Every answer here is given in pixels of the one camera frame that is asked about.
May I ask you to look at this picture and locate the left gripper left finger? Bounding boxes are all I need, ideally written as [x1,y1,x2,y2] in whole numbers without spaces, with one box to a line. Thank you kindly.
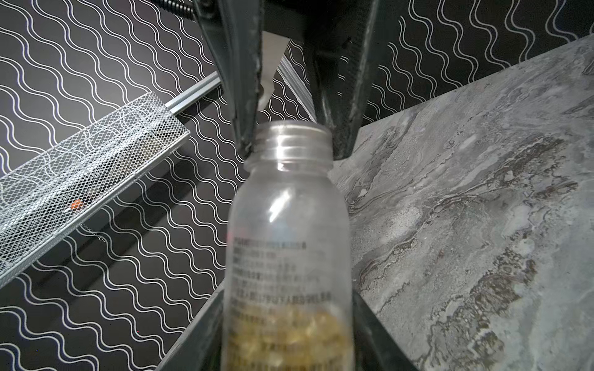
[156,287,224,371]

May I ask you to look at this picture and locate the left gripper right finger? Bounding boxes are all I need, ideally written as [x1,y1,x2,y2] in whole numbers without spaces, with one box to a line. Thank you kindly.
[353,291,418,371]

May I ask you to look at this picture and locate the white wire mesh basket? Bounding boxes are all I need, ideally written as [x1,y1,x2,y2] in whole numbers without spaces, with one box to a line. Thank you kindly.
[1,93,190,286]

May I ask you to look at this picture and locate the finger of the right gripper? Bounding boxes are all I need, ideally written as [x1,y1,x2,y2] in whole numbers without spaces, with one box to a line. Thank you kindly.
[303,0,407,160]
[193,0,263,158]

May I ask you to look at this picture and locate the small amber glass vial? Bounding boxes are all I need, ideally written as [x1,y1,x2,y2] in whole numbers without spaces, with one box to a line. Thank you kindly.
[221,121,355,370]

